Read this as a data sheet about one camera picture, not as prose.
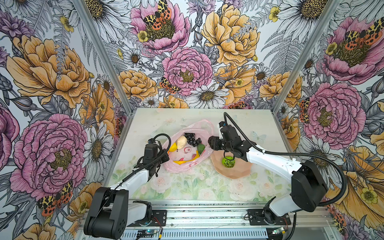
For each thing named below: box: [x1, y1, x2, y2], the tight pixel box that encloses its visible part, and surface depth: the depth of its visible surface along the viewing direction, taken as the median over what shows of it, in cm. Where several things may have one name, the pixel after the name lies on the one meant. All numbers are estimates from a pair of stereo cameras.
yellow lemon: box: [168, 142, 178, 152], surface depth 99 cm
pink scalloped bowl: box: [210, 150, 253, 179], surface depth 90 cm
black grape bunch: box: [184, 132, 202, 147], surface depth 103 cm
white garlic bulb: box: [176, 135, 188, 150], surface depth 99 cm
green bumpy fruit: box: [222, 156, 236, 168], surface depth 89 cm
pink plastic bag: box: [164, 119, 215, 173], surface depth 96 cm
